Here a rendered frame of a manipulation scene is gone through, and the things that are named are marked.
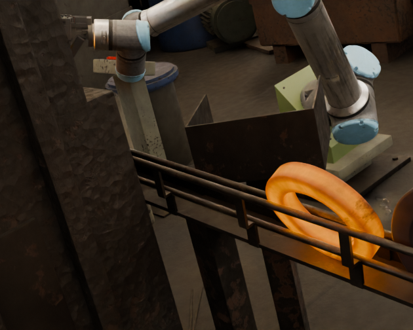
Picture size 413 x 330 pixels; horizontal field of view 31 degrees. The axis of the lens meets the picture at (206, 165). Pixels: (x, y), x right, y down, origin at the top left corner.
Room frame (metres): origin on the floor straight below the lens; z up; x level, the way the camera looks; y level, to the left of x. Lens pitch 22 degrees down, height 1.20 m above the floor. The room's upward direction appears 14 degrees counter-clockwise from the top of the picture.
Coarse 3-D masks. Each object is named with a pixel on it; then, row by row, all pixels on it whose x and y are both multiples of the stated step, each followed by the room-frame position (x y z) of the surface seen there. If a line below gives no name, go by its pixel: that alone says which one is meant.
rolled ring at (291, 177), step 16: (272, 176) 0.98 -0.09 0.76; (288, 176) 0.94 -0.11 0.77; (304, 176) 0.93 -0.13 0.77; (320, 176) 0.92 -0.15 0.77; (272, 192) 1.00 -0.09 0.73; (288, 192) 1.00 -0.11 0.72; (304, 192) 0.93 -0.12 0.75; (320, 192) 0.90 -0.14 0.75; (336, 192) 0.90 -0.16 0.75; (352, 192) 0.90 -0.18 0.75; (304, 208) 1.02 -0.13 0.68; (336, 208) 0.90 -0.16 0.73; (352, 208) 0.89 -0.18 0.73; (368, 208) 0.89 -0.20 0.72; (288, 224) 1.02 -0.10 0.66; (304, 224) 1.01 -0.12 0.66; (352, 224) 0.89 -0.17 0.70; (368, 224) 0.89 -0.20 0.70; (336, 240) 0.98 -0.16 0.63; (352, 240) 0.95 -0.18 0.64; (336, 256) 0.97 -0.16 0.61; (368, 256) 0.91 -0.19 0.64
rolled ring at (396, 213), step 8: (408, 192) 0.85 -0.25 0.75; (400, 200) 0.87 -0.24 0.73; (408, 200) 0.86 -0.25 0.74; (400, 208) 0.87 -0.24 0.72; (408, 208) 0.86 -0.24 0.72; (392, 216) 0.88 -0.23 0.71; (400, 216) 0.87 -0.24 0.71; (408, 216) 0.86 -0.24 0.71; (392, 224) 0.88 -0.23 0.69; (400, 224) 0.87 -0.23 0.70; (408, 224) 0.86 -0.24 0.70; (392, 232) 0.88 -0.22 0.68; (400, 232) 0.87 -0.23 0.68; (408, 232) 0.86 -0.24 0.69; (400, 240) 0.87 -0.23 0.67; (408, 240) 0.86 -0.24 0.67; (400, 256) 0.88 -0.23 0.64; (408, 256) 0.87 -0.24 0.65; (408, 264) 0.87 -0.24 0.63
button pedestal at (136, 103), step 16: (96, 64) 2.71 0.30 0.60; (112, 64) 2.63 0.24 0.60; (144, 80) 2.65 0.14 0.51; (128, 96) 2.63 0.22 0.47; (144, 96) 2.64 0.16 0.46; (128, 112) 2.66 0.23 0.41; (144, 112) 2.63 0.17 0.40; (128, 128) 2.68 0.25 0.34; (144, 128) 2.62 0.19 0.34; (144, 144) 2.62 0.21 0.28; (160, 144) 2.65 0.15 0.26
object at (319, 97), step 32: (320, 96) 1.46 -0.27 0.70; (192, 128) 1.41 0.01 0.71; (224, 128) 1.39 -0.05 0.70; (256, 128) 1.37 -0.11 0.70; (288, 128) 1.35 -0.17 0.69; (320, 128) 1.37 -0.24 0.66; (224, 160) 1.40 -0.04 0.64; (256, 160) 1.38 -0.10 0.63; (288, 160) 1.36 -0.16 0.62; (320, 160) 1.34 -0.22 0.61; (288, 288) 1.45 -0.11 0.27; (288, 320) 1.45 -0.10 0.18
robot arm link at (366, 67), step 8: (344, 48) 2.41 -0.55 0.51; (352, 48) 2.42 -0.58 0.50; (360, 48) 2.43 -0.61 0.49; (352, 56) 2.38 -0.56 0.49; (360, 56) 2.39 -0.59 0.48; (368, 56) 2.41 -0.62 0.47; (352, 64) 2.34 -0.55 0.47; (360, 64) 2.36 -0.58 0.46; (368, 64) 2.37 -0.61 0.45; (376, 64) 2.39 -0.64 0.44; (360, 72) 2.33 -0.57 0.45; (368, 72) 2.34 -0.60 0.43; (376, 72) 2.35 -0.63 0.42; (360, 80) 2.32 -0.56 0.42; (368, 80) 2.34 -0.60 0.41
